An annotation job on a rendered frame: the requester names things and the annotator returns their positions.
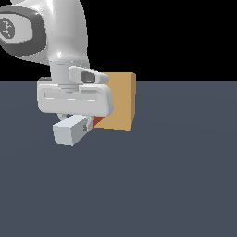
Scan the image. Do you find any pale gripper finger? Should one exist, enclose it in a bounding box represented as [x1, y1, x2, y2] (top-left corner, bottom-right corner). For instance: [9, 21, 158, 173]
[57, 112, 72, 121]
[81, 116, 94, 132]

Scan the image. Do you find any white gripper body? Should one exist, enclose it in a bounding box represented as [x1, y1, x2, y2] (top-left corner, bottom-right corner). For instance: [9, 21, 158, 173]
[37, 81, 115, 119]

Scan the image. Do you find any grey peg with red end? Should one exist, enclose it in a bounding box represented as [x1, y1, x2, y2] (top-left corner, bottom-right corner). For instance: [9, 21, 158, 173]
[52, 115, 106, 147]

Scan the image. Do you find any tan box with hole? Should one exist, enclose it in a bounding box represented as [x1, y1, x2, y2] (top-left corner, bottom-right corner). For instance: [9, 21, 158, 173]
[92, 71, 137, 132]

